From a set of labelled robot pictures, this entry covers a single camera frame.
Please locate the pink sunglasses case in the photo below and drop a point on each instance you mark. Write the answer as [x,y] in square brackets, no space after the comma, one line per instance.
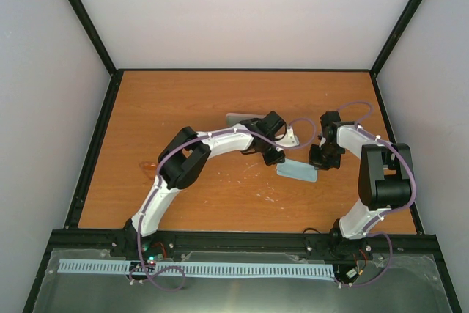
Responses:
[235,118]

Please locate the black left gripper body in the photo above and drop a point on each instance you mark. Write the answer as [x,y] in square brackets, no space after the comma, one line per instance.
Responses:
[264,147]

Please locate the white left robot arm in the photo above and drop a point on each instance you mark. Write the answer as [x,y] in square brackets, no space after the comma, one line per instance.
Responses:
[181,162]

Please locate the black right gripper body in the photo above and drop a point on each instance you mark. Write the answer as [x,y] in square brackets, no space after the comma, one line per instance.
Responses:
[330,149]

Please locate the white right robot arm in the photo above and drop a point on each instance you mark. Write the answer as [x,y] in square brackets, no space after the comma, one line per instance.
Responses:
[386,183]

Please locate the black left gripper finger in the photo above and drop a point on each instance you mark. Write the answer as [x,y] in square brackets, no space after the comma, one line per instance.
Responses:
[279,156]
[270,157]

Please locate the light blue cleaning cloth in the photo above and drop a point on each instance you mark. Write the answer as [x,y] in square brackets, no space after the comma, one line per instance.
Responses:
[297,170]

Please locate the black enclosure frame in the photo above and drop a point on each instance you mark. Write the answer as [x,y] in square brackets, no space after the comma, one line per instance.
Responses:
[84,16]

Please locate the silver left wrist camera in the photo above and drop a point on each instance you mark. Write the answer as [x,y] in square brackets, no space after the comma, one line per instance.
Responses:
[289,140]

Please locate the light blue cable duct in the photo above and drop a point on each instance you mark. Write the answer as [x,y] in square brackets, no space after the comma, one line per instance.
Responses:
[200,269]

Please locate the orange sunglasses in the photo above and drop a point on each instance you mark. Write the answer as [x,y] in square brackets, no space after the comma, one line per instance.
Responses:
[149,169]

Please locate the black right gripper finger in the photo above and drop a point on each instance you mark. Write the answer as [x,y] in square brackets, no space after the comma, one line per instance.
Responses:
[315,156]
[334,163]

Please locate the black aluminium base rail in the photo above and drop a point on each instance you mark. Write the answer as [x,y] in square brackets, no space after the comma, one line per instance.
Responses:
[310,246]

